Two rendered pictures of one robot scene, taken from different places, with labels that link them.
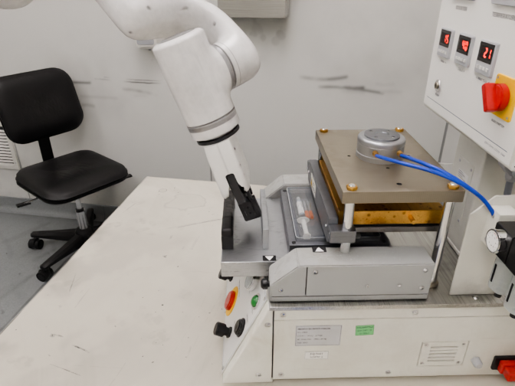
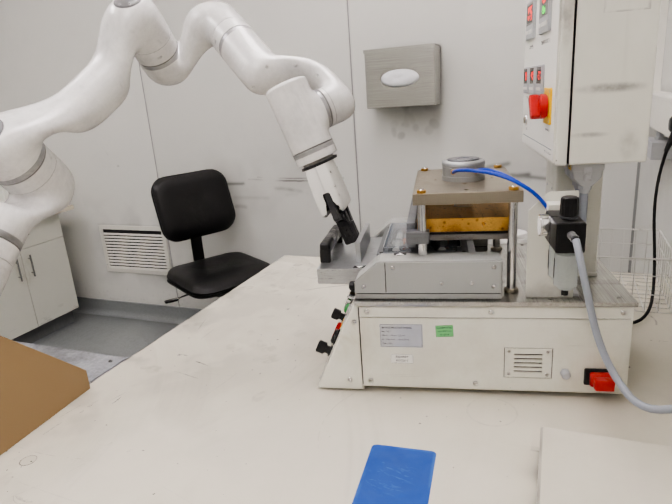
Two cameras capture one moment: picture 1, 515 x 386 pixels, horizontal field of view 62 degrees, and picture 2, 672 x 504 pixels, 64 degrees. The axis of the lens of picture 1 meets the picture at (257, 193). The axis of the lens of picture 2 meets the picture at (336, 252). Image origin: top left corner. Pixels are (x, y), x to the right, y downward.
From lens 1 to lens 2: 0.41 m
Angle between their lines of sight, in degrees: 16
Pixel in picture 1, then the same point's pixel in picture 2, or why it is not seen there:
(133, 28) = (255, 83)
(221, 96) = (318, 128)
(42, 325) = (172, 348)
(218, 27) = (320, 77)
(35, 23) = (197, 129)
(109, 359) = (223, 370)
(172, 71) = (278, 108)
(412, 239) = not seen: hidden behind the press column
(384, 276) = (455, 273)
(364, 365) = (450, 373)
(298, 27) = (452, 115)
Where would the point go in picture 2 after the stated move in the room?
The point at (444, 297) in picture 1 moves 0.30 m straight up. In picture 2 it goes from (519, 298) to (524, 115)
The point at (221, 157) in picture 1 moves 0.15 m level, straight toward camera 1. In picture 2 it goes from (318, 178) to (305, 193)
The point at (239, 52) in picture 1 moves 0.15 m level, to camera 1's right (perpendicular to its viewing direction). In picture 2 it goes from (334, 93) to (414, 88)
